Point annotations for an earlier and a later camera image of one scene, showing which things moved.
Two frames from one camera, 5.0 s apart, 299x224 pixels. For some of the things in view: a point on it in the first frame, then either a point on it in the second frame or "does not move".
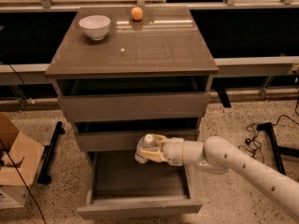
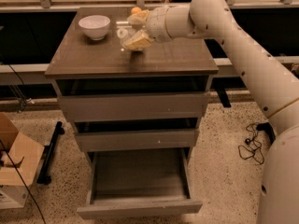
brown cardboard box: [25, 152] does not move
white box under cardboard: [13, 196] does not move
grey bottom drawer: [118, 183] does not move
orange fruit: [136, 13] does not move
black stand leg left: [44, 176] does not move
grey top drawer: [135, 106] does not move
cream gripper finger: [160, 139] to [138, 18]
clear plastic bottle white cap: [148, 142] to [123, 35]
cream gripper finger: [152, 155] to [139, 41]
